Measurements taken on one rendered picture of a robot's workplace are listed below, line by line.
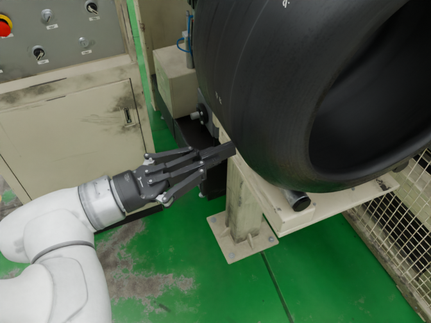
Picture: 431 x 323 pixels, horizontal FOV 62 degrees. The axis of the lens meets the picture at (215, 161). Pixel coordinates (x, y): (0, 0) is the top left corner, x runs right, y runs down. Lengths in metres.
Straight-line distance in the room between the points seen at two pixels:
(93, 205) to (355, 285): 1.36
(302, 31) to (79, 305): 0.48
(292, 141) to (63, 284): 0.40
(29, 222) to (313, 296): 1.31
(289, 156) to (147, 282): 1.23
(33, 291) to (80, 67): 0.82
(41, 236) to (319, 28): 0.51
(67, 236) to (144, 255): 1.15
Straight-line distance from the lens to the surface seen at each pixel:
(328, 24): 0.47
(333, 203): 0.96
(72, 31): 1.19
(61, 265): 0.60
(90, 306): 0.59
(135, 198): 0.65
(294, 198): 0.80
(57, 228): 0.65
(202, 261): 1.72
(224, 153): 0.69
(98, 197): 0.65
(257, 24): 0.50
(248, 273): 1.70
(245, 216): 1.55
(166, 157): 0.70
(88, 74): 1.21
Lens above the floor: 1.56
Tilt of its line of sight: 50 degrees down
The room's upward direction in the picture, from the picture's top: straight up
